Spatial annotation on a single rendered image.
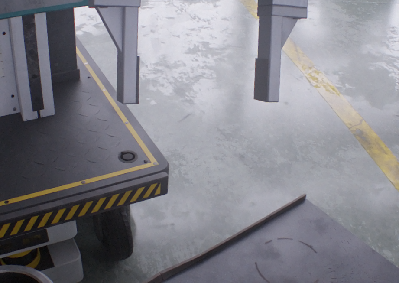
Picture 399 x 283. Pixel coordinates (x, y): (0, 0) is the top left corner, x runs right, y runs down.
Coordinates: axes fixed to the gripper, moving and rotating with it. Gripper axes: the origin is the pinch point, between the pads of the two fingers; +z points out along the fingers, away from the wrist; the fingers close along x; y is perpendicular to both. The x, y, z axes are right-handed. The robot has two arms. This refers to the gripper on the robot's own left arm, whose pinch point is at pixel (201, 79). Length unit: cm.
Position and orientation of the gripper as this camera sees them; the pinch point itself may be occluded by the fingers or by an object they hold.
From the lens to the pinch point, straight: 44.0
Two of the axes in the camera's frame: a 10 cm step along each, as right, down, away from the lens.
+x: 9.3, -0.3, 3.7
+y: 3.7, 1.7, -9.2
